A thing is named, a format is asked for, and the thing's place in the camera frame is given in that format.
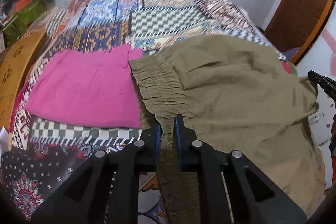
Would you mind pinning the brown wooden door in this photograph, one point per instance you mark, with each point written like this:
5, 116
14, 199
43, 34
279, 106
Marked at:
296, 25

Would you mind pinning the olive green pants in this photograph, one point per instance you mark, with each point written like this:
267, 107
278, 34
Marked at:
234, 94

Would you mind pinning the pile of clothes and bags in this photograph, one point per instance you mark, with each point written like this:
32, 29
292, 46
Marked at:
19, 15

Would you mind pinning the wooden headboard panel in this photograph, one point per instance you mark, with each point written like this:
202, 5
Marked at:
14, 69

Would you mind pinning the colourful patchwork bedspread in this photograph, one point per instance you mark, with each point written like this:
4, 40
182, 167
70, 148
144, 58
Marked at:
45, 153

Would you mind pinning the green orange blanket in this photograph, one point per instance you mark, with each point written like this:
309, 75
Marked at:
289, 67

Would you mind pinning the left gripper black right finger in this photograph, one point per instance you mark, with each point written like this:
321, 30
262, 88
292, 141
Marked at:
231, 188

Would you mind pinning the folded pink garment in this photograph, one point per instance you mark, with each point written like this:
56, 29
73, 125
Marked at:
92, 89

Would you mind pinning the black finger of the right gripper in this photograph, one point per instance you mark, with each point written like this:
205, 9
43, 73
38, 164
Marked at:
327, 84

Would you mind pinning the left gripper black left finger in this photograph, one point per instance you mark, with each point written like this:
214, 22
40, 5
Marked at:
105, 188

